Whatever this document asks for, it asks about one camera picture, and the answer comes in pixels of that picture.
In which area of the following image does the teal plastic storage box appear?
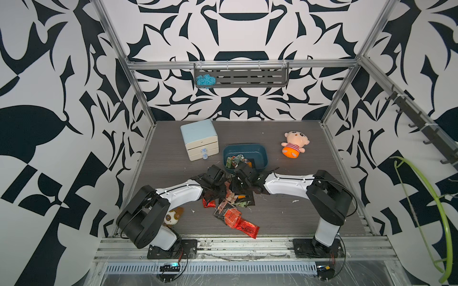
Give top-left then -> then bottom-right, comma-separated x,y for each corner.
223,144 -> 268,174

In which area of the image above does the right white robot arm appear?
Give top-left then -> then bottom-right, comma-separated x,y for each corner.
234,163 -> 355,251

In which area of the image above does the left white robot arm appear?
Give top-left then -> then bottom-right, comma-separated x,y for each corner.
116,165 -> 226,251

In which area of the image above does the small red tea bag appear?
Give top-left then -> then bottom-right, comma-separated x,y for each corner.
202,199 -> 216,208

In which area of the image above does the orange red tea bag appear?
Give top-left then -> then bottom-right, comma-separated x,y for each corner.
224,208 -> 241,228

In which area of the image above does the light blue drawer box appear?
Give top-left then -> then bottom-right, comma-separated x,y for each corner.
180,119 -> 219,161

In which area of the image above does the brown white plush dog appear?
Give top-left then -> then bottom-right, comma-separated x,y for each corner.
163,207 -> 184,226

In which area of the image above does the pink baby plush doll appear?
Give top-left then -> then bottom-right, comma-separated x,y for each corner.
281,131 -> 310,158

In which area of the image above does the cyan crumpled cloth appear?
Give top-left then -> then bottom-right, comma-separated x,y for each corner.
196,74 -> 217,88

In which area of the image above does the green hoop tube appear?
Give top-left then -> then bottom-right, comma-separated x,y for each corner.
380,154 -> 457,286

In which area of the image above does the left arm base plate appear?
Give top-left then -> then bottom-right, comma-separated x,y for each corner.
147,239 -> 198,260

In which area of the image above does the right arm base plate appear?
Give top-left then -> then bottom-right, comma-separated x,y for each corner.
292,238 -> 345,258

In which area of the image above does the grey wall shelf rack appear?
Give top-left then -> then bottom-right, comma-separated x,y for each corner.
193,61 -> 289,88

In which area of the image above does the black wall hook rail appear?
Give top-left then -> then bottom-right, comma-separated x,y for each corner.
386,84 -> 458,169

